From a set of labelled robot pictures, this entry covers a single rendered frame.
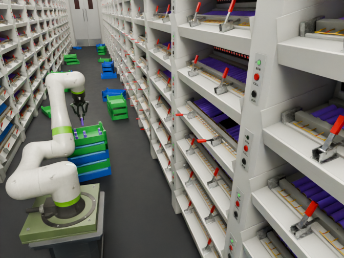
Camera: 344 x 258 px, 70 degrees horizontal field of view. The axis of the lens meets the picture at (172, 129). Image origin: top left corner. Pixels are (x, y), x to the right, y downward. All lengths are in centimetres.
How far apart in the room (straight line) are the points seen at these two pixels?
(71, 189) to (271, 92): 96
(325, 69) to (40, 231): 121
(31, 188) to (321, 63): 113
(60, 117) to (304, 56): 139
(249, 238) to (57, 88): 135
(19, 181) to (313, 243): 108
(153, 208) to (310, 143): 133
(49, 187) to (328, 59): 111
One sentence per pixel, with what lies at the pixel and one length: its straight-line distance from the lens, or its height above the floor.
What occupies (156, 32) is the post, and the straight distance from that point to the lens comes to 192.
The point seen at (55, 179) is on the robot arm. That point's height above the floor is 55.
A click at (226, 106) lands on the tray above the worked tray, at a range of 79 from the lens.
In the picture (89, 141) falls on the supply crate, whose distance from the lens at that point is 193.
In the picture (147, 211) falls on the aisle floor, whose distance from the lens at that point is 175.
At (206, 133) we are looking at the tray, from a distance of 102.
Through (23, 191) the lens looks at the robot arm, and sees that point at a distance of 125.
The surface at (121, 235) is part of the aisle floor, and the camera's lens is 163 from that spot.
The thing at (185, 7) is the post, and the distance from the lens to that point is 123.
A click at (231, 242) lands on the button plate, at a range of 96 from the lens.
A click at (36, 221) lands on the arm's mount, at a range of 137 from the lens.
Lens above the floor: 122
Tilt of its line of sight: 26 degrees down
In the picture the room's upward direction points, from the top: straight up
